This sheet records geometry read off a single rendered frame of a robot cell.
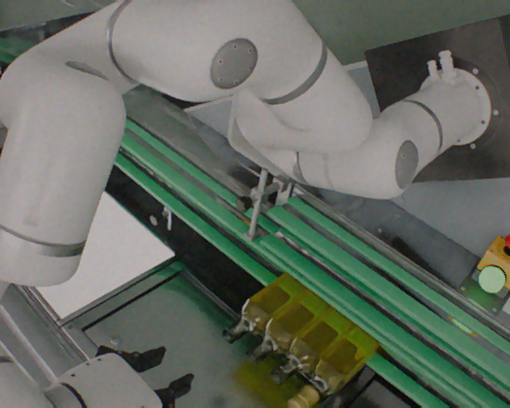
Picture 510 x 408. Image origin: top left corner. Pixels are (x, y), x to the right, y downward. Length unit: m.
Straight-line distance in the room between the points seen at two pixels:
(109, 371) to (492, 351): 0.60
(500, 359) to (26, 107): 0.77
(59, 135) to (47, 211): 0.06
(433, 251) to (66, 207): 0.74
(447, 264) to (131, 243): 0.71
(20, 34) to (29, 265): 1.17
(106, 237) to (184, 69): 0.92
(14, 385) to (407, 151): 0.47
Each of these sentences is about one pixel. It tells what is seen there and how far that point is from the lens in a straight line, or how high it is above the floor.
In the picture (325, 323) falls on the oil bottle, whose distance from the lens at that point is 0.96.
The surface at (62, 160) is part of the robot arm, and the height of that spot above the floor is 1.46.
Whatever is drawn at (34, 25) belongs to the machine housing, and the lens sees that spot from 1.53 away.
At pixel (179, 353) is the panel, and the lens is 1.06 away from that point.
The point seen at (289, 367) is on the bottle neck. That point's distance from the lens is 0.90.
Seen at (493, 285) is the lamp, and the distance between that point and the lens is 0.93.
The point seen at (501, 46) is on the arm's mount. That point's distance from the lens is 0.83.
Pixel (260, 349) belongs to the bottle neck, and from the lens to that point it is 0.92.
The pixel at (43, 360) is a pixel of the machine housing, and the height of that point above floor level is 1.39.
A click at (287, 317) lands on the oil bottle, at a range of 0.95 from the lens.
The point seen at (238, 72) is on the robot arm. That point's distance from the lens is 0.39.
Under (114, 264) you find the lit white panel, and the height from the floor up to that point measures 1.13.
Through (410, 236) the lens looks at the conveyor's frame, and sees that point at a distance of 1.00.
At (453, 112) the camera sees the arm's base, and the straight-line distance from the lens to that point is 0.76.
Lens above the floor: 1.60
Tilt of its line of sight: 40 degrees down
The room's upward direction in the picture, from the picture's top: 119 degrees counter-clockwise
